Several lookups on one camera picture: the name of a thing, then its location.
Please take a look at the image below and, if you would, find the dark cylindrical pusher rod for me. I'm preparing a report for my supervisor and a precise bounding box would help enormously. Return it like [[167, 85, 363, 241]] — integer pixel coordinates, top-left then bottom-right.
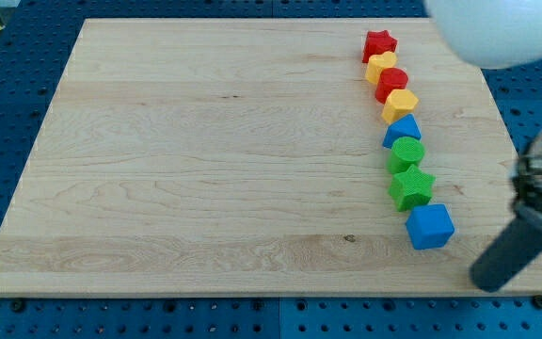
[[470, 215, 542, 293]]

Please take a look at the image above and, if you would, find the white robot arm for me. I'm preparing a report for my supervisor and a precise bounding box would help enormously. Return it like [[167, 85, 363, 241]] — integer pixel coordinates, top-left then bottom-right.
[[424, 0, 542, 292]]

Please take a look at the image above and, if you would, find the green star block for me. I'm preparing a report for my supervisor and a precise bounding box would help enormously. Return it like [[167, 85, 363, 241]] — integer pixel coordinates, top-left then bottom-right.
[[388, 165, 436, 212]]

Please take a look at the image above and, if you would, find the red star block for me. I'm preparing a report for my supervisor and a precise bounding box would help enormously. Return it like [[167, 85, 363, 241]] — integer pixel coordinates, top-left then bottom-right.
[[361, 30, 398, 63]]

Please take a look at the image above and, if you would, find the blue cube block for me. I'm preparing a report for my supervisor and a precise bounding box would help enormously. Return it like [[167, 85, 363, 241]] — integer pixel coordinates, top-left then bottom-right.
[[406, 204, 455, 250]]

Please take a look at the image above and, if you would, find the green cylinder block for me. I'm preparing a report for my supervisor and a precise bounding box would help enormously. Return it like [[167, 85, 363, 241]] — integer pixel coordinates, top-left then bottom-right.
[[387, 137, 425, 174]]

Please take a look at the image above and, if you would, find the blue triangle block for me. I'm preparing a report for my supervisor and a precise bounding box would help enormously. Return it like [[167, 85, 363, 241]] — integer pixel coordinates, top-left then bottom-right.
[[382, 114, 422, 149]]

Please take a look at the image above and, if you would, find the yellow hexagon block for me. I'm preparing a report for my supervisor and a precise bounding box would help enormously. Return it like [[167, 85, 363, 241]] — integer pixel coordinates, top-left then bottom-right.
[[381, 89, 419, 124]]

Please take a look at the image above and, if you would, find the red cylinder block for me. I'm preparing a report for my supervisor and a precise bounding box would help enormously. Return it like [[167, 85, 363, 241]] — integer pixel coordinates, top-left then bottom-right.
[[375, 67, 408, 104]]

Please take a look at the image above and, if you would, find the yellow heart block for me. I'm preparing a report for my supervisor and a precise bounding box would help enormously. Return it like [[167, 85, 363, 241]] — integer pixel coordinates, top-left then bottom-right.
[[365, 51, 398, 85]]

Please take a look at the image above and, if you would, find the wooden board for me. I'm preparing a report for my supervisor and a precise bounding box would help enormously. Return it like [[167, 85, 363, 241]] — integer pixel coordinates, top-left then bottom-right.
[[0, 19, 516, 299]]

